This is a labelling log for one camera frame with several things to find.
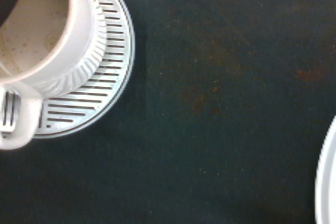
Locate white two-tier round shelf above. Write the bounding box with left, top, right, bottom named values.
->
left=316, top=117, right=336, bottom=224

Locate white ceramic mug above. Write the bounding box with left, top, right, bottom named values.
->
left=0, top=0, right=107, bottom=150

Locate grey coffee machine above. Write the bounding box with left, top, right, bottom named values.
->
left=0, top=0, right=136, bottom=139

